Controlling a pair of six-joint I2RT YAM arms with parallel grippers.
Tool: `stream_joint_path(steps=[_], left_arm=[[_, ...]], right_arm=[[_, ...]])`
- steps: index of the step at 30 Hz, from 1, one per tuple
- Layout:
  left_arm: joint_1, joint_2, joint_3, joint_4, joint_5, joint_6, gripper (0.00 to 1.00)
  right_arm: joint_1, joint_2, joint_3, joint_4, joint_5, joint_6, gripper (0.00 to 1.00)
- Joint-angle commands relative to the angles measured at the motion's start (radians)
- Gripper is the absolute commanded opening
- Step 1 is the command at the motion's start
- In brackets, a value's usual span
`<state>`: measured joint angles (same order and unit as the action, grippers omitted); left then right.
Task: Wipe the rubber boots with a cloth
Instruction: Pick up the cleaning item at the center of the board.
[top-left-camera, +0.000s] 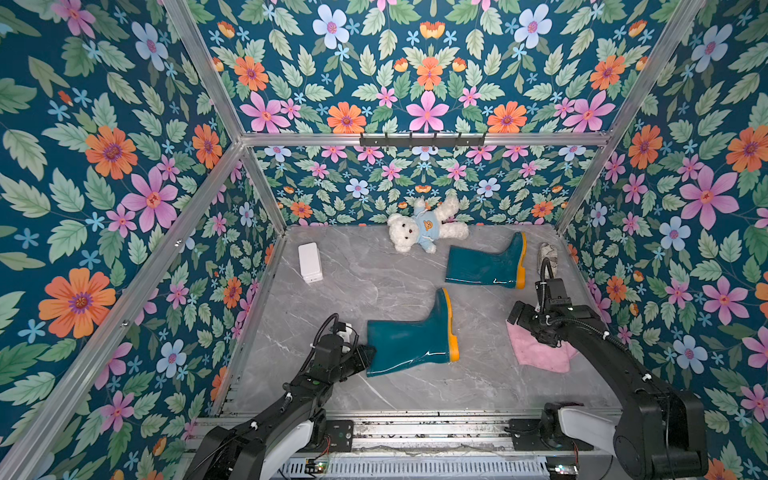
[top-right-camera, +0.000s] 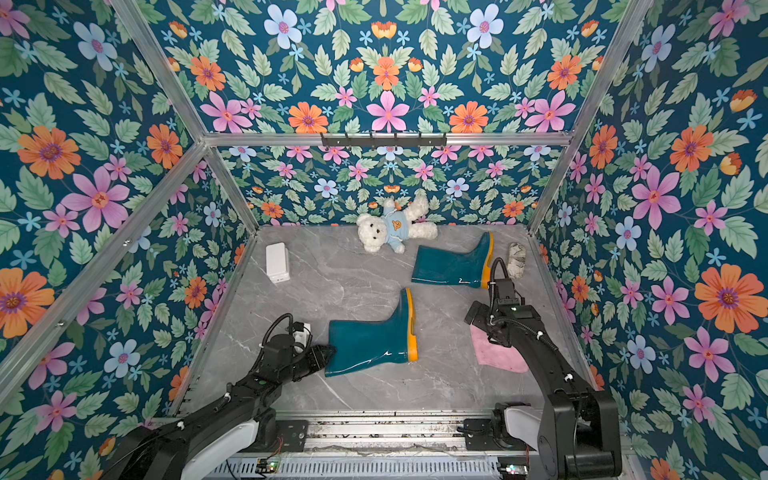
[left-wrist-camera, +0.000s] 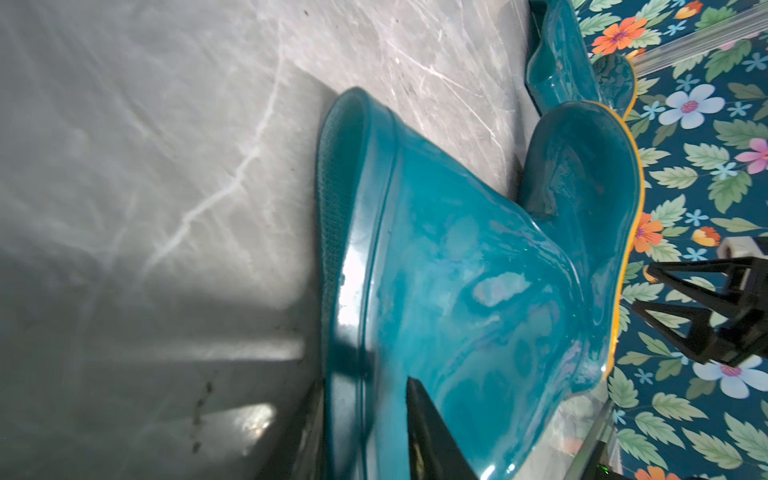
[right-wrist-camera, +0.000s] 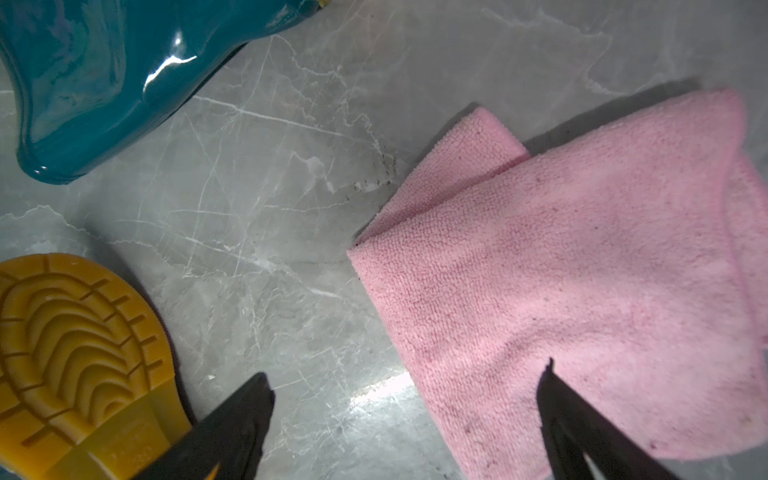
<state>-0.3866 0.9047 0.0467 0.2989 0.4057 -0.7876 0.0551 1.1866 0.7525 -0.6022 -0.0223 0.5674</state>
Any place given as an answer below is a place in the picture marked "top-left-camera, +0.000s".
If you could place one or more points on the white ventilated cable duct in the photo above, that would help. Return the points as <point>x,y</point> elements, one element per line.
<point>415,468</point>

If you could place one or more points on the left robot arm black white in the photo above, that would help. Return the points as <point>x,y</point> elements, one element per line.
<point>257,448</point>

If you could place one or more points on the white teddy bear blue shirt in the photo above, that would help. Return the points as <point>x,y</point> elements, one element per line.
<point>426,226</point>

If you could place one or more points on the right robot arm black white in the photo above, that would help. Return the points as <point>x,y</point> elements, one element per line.
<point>661,431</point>

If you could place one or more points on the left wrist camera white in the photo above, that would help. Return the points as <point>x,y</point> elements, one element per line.
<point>344,331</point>

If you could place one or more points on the green rubber boot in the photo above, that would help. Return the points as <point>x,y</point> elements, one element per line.
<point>401,345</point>
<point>473,267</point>

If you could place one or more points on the black hook rail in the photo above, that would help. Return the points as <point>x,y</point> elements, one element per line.
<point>408,140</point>

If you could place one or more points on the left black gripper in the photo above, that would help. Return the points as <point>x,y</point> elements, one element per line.
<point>360,359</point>

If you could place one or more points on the grey white crumpled rag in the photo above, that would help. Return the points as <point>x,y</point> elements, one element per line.
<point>547,261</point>

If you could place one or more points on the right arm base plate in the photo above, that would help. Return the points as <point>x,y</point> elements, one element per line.
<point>529,435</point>

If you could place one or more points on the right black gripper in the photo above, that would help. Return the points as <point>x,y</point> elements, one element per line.
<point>552,291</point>

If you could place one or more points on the white rectangular box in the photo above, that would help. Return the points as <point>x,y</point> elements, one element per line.
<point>310,263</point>

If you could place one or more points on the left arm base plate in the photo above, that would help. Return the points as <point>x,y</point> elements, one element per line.
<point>334,436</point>

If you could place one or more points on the pink cloth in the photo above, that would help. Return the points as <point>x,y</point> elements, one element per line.
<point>529,352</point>

